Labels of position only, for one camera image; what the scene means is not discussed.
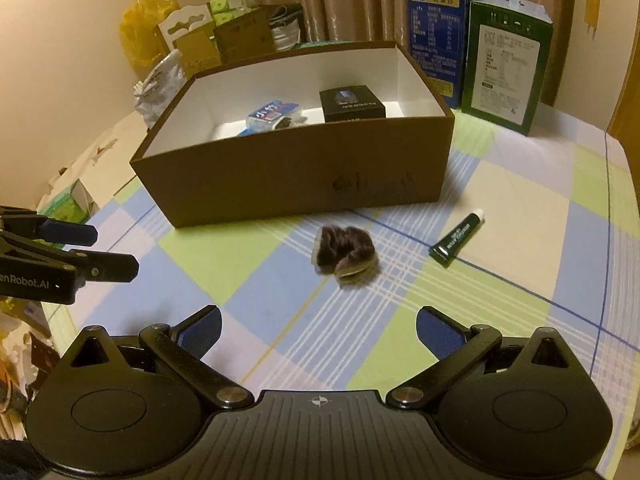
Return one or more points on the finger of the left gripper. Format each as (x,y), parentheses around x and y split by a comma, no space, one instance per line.
(28,224)
(107,266)

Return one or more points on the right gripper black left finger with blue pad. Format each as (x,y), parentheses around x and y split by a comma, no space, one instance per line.
(181,348)

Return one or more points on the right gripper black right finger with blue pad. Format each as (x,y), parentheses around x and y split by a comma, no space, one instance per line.
(458,350)

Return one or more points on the green tissue packs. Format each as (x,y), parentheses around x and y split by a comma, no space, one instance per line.
(73,204)

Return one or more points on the dark green ointment tube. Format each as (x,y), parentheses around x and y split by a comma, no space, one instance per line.
(446,249)

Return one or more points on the brown cardboard box white inside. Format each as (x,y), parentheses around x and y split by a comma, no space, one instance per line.
(199,171)

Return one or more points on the checkered tablecloth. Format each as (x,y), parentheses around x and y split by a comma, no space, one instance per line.
(559,247)

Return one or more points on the brown furry scrunchie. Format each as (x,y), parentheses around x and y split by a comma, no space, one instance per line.
(346,253)

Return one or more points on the white crumpled plastic bag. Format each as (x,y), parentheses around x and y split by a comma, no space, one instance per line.
(154,94)

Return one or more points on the yellow plastic bag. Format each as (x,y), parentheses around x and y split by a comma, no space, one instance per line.
(142,42)

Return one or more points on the open brown cardboard box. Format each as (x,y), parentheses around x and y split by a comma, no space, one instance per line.
(204,44)

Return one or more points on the clear bag of swabs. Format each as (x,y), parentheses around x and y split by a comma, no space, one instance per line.
(290,122)

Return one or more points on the black FLYCO shaver box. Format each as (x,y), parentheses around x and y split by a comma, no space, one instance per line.
(350,103)

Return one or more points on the green white carton box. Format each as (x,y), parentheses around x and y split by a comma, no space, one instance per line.
(508,51)

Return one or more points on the black paper bag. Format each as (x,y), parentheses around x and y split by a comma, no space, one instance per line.
(287,24)

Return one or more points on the green wet wipes pack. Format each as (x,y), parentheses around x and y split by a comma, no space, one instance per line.
(318,44)

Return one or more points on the blue milk carton box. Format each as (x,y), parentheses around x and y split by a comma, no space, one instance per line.
(437,41)

